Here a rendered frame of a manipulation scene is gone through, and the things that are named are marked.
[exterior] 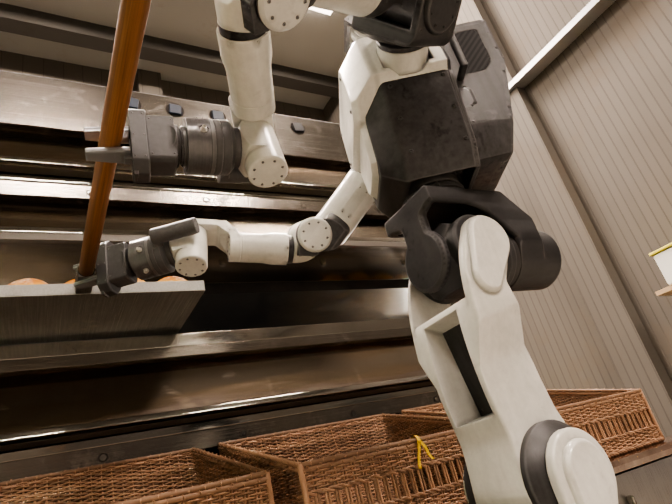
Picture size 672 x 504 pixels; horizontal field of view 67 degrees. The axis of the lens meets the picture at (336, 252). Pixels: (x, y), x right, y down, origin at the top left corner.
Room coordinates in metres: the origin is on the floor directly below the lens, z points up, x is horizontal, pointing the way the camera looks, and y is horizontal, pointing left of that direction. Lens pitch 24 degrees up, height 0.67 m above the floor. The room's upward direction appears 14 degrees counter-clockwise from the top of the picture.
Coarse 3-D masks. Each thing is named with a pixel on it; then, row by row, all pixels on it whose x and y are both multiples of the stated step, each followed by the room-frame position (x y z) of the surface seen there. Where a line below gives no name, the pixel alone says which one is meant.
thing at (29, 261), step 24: (0, 240) 1.05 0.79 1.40; (24, 240) 1.07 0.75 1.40; (48, 240) 1.10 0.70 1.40; (72, 240) 1.13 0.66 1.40; (120, 240) 1.19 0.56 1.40; (0, 264) 1.12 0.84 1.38; (24, 264) 1.15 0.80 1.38; (48, 264) 1.18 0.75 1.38; (72, 264) 1.21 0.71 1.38; (216, 264) 1.43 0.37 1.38; (240, 264) 1.48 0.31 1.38; (264, 264) 1.52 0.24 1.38; (288, 264) 1.57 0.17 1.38; (312, 264) 1.62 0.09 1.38; (336, 264) 1.67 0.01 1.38; (360, 264) 1.73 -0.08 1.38; (384, 264) 1.79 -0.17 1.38
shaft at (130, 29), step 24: (144, 0) 0.37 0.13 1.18; (120, 24) 0.40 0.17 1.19; (144, 24) 0.40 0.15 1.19; (120, 48) 0.42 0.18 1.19; (120, 72) 0.46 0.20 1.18; (120, 96) 0.49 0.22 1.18; (120, 120) 0.53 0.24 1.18; (120, 144) 0.59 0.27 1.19; (96, 168) 0.63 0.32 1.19; (96, 192) 0.68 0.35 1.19; (96, 216) 0.74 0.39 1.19; (96, 240) 0.82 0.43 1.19
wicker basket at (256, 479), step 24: (168, 456) 1.34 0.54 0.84; (192, 456) 1.38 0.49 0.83; (216, 456) 1.23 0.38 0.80; (24, 480) 1.17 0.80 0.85; (48, 480) 1.19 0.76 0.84; (72, 480) 1.22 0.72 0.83; (96, 480) 1.24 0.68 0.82; (144, 480) 1.30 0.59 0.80; (192, 480) 1.36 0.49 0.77; (216, 480) 1.25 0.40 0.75; (240, 480) 0.97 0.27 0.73; (264, 480) 1.00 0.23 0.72
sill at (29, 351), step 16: (384, 320) 1.81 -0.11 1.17; (400, 320) 1.85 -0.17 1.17; (144, 336) 1.35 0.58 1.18; (160, 336) 1.38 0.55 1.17; (176, 336) 1.40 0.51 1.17; (192, 336) 1.43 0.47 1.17; (208, 336) 1.45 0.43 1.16; (224, 336) 1.48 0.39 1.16; (240, 336) 1.51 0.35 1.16; (256, 336) 1.54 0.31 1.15; (272, 336) 1.57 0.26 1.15; (288, 336) 1.60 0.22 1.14; (0, 352) 1.17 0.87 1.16; (16, 352) 1.19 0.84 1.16; (32, 352) 1.21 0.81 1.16; (48, 352) 1.22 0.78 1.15; (64, 352) 1.24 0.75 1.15; (80, 352) 1.27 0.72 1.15; (96, 352) 1.29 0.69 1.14
